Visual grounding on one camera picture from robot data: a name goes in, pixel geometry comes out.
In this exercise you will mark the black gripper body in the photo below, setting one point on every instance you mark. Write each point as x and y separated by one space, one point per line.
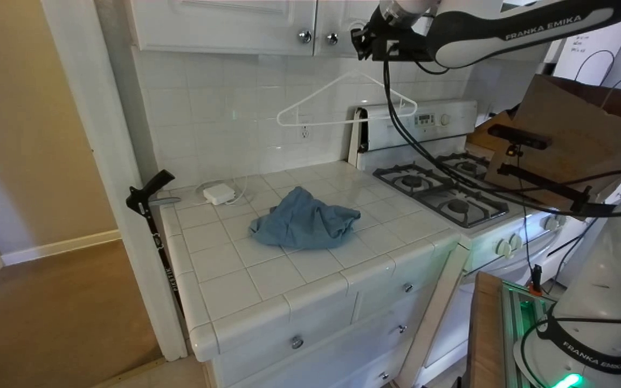
398 34

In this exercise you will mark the white plastic hanger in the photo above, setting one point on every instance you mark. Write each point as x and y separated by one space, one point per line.
280 117

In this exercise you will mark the silver cabinet knob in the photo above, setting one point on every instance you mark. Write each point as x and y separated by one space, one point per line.
304 36
330 37

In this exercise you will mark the white upper cabinet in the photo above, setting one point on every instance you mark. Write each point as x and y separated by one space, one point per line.
253 24

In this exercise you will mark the blue crumpled cloth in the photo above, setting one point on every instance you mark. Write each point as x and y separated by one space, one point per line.
302 218

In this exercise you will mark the white paper sheet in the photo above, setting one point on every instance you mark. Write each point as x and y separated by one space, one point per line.
591 51

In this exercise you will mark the small white box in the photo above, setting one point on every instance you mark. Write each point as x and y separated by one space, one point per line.
218 193

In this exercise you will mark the brown cardboard box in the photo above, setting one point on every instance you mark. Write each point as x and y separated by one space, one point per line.
576 141

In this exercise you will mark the white stove knob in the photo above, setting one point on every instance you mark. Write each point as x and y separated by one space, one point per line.
506 246
551 220

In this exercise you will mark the silver drawer knob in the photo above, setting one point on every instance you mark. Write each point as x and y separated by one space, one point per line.
382 376
406 287
297 342
400 331

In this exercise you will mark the white leaning board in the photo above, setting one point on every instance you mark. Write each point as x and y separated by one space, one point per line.
437 308

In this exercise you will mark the white lower drawer cabinet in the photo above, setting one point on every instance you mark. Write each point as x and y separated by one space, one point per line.
325 337

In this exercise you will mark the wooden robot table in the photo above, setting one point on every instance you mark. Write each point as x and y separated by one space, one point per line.
487 337

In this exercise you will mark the black bar camera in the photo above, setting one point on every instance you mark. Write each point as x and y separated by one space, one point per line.
518 137

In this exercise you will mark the black camera stand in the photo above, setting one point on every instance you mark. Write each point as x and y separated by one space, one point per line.
541 185

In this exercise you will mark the white door frame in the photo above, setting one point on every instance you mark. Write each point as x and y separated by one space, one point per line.
108 179

